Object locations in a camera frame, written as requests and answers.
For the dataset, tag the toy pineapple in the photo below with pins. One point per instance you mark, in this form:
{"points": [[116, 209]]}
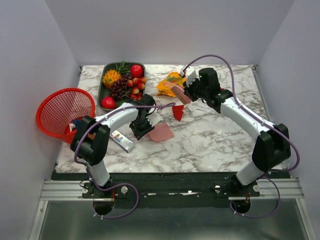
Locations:
{"points": [[114, 74]]}

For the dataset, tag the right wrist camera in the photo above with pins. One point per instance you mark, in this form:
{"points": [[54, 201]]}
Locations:
{"points": [[189, 74]]}

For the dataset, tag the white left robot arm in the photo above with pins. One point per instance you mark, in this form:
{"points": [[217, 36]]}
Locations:
{"points": [[92, 136]]}

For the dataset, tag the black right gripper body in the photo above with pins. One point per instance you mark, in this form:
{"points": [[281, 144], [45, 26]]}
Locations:
{"points": [[194, 91]]}

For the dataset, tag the red paper scrap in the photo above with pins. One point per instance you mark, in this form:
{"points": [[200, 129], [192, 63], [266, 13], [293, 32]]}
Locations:
{"points": [[178, 111]]}

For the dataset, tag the red toy apple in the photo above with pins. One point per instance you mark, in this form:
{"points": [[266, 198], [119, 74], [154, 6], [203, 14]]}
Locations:
{"points": [[137, 71], [108, 103]]}

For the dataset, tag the purple toy grapes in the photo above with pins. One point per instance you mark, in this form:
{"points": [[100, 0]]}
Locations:
{"points": [[122, 88]]}

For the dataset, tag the pink hand brush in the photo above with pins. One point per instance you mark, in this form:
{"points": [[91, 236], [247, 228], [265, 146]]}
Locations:
{"points": [[180, 94]]}

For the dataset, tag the red mesh waste basket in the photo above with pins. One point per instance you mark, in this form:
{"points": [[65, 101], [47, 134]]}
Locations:
{"points": [[60, 109]]}

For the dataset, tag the white crumpled tissue, right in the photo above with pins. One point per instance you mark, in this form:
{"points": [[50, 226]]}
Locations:
{"points": [[196, 106]]}

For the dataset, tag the white crumpled tissue, left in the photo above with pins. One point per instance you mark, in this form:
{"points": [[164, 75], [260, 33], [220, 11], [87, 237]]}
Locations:
{"points": [[71, 127]]}

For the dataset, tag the blue crumpled paper scrap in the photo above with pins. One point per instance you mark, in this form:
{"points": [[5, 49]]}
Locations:
{"points": [[76, 121]]}

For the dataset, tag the toy cherries bunch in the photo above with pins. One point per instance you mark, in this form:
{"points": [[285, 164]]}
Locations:
{"points": [[136, 87]]}

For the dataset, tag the silver toothpaste box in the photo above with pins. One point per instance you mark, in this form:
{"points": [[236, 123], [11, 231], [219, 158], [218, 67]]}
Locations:
{"points": [[122, 141]]}

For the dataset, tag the white crumpled tissue, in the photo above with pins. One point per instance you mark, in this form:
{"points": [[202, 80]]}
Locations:
{"points": [[71, 127], [196, 106]]}

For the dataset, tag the grey fruit tray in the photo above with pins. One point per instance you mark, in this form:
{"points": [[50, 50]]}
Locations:
{"points": [[103, 92]]}

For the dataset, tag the pink plastic dustpan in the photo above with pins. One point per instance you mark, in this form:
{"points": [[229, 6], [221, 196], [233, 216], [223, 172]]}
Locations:
{"points": [[160, 133]]}

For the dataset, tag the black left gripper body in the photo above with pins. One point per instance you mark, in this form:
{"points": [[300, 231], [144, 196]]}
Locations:
{"points": [[140, 127]]}

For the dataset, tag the orange snack bag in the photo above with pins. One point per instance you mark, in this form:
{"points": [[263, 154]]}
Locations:
{"points": [[173, 78]]}

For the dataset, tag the aluminium frame rail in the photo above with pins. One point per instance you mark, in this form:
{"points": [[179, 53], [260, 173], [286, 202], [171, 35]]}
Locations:
{"points": [[59, 190]]}

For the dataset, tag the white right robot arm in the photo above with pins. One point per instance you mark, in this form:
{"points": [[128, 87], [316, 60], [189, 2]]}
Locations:
{"points": [[271, 145]]}

